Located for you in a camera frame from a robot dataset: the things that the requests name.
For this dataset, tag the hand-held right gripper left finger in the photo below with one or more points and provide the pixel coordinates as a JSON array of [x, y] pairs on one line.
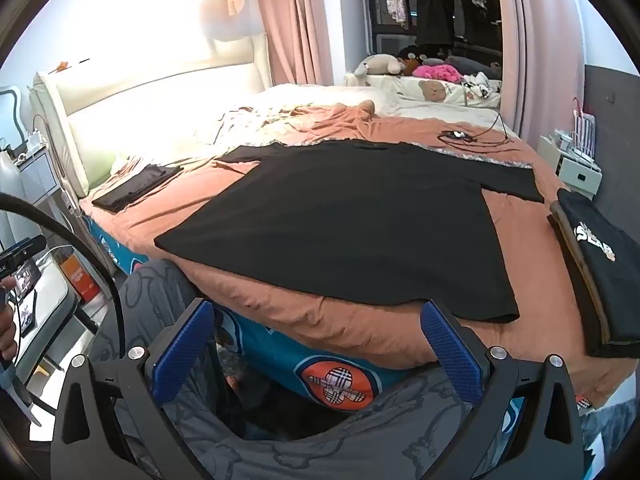
[[182, 345]]

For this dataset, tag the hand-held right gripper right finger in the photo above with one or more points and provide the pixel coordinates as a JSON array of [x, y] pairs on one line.
[[452, 355]]

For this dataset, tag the black t-shirt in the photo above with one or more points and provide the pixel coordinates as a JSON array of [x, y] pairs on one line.
[[325, 220]]

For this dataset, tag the brown and black folded clothes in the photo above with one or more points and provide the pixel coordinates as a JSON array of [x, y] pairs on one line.
[[580, 280]]

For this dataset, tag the dark hanging clothes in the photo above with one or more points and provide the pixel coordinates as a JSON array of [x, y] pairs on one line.
[[435, 5]]

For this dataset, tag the person's left hand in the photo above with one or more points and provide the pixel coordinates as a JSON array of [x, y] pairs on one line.
[[7, 330]]

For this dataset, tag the smartphone on stand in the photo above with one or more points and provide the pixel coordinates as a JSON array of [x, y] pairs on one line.
[[27, 280]]

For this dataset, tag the white side table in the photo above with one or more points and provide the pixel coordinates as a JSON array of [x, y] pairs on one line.
[[50, 290]]

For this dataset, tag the orange box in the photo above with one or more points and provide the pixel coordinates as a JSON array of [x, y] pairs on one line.
[[82, 282]]

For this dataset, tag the white power strip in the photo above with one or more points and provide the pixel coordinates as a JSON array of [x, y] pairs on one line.
[[70, 202]]

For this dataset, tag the grey nightstand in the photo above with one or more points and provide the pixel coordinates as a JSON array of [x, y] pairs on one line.
[[35, 175]]

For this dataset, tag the brown blanket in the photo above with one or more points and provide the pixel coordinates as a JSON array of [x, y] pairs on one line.
[[350, 330]]

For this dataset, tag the white chargers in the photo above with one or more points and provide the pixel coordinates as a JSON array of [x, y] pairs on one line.
[[34, 141]]

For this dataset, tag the folded black garment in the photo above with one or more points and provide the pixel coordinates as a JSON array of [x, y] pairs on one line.
[[135, 187]]

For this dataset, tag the cream padded headboard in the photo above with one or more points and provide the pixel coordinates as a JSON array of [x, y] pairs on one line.
[[55, 125]]

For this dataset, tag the small orange toy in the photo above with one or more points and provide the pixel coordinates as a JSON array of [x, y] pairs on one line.
[[61, 65]]

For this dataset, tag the white nightstand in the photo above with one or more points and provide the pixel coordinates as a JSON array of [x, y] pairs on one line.
[[575, 172]]

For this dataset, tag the striped gift bag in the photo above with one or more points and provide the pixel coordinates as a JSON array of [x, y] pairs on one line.
[[584, 130]]

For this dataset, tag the black and white spotted cloth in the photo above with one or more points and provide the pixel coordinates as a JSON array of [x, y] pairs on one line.
[[481, 87]]

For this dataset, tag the pink plush toy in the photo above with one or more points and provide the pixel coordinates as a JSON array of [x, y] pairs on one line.
[[440, 71]]

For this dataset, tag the brown plush toy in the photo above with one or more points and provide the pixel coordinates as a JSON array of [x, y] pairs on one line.
[[411, 64]]

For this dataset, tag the beige plush toy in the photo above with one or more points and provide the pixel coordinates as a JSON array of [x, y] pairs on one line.
[[377, 64]]

